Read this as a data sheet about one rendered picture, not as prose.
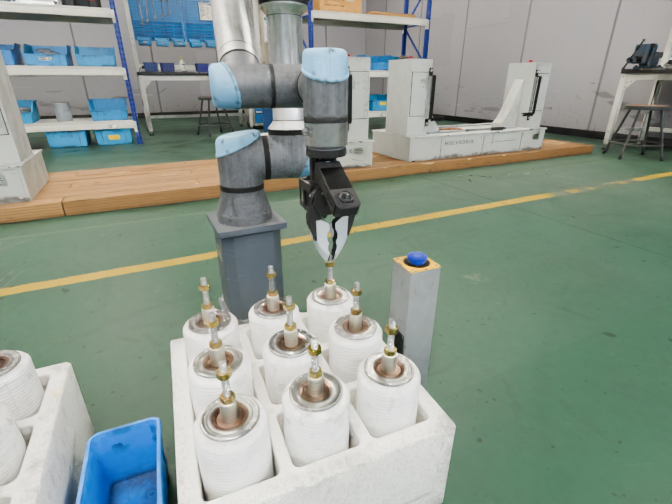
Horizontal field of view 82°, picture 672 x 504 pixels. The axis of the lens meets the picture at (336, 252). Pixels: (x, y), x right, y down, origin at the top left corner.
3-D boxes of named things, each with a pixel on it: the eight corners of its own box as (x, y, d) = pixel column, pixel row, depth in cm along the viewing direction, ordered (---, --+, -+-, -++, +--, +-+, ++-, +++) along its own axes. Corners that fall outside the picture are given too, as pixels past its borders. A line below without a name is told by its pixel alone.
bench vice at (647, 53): (643, 70, 376) (651, 41, 366) (663, 69, 362) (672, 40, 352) (618, 69, 359) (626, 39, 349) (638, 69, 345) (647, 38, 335)
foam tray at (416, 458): (184, 407, 84) (170, 339, 77) (347, 361, 98) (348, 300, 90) (201, 618, 51) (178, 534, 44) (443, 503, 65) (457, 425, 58)
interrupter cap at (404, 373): (370, 350, 63) (371, 346, 63) (417, 360, 61) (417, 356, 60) (357, 381, 56) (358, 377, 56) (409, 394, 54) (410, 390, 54)
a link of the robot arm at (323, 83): (340, 51, 66) (356, 47, 59) (340, 118, 71) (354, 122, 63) (295, 50, 64) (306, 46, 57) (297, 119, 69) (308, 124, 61)
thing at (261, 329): (308, 389, 79) (305, 314, 72) (262, 404, 76) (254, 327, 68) (293, 361, 87) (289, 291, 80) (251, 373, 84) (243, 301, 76)
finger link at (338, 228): (336, 247, 80) (334, 205, 76) (349, 258, 75) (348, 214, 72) (322, 251, 79) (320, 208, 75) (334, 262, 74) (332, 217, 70)
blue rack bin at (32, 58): (35, 67, 417) (29, 45, 409) (76, 67, 432) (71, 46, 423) (23, 65, 376) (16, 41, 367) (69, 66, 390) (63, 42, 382)
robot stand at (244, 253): (218, 301, 124) (205, 212, 112) (274, 289, 132) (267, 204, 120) (231, 332, 109) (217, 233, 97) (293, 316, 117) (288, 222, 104)
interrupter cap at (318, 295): (318, 310, 74) (318, 307, 74) (307, 291, 80) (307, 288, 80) (354, 302, 76) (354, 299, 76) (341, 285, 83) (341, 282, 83)
